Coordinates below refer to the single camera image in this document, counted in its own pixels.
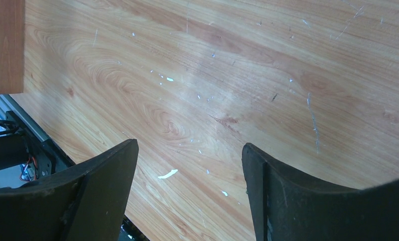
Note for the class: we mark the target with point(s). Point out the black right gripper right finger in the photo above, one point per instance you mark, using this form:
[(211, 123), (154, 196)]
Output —
[(289, 204)]

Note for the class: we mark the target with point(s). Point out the orange wooden compartment tray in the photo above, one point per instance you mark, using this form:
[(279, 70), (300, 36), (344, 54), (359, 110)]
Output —
[(12, 34)]

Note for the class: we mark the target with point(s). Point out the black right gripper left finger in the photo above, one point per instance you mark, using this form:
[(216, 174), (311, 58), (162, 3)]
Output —
[(84, 202)]

